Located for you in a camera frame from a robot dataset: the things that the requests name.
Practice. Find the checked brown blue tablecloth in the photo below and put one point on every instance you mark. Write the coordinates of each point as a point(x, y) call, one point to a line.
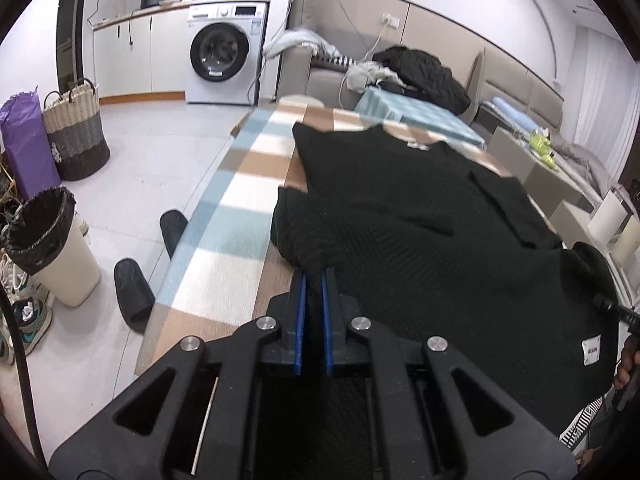
point(225, 240)

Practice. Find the white washing machine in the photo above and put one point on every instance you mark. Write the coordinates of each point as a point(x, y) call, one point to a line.
point(220, 50)

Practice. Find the person's striped clothing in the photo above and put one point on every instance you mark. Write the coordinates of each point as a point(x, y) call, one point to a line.
point(582, 425)

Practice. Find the white base cabinet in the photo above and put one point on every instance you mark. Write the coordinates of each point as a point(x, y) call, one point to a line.
point(135, 55)

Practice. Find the white bin with black liner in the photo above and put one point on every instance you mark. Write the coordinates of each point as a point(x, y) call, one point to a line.
point(65, 265)

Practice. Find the grey green garment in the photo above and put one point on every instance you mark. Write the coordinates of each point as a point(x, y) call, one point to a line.
point(367, 75)

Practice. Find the black slipper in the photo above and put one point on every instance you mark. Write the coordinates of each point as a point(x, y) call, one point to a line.
point(172, 230)
point(132, 290)

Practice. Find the person's right hand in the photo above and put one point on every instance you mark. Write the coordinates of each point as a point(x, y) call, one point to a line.
point(627, 360)

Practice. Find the grey sofa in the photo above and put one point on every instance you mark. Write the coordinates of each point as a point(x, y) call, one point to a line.
point(320, 82)

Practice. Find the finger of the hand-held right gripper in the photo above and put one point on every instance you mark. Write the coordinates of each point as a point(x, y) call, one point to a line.
point(617, 310)

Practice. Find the white sneaker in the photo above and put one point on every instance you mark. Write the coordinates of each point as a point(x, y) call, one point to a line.
point(15, 275)

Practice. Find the purple bag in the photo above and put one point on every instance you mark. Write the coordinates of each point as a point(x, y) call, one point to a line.
point(25, 145)

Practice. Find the light blue pillow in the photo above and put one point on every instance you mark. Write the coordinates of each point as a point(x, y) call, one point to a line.
point(512, 112)

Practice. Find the teal checked cloth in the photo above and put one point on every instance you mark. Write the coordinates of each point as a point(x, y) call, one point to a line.
point(420, 115)

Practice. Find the white wall socket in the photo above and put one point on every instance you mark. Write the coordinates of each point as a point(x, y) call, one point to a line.
point(390, 20)

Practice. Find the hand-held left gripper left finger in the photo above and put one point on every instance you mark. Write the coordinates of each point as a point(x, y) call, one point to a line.
point(299, 320)

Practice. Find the black knit sweater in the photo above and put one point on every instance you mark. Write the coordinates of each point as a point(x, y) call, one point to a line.
point(400, 220)

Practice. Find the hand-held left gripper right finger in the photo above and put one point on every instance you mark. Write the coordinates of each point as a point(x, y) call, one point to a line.
point(328, 320)

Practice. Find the black white patterned cushion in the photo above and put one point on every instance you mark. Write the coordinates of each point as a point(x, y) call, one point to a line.
point(332, 61)

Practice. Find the green toy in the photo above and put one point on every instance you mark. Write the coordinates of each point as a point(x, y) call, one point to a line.
point(542, 145)

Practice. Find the woven laundry basket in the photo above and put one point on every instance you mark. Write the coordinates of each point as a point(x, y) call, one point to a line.
point(75, 130)

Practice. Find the grey teal sneaker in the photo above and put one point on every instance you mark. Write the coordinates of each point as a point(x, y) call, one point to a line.
point(32, 325)

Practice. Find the black quilted jacket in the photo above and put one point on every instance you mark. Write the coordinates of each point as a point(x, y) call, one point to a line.
point(425, 75)

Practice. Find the pale blue white garment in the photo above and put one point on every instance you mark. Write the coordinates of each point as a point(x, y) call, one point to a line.
point(300, 40)

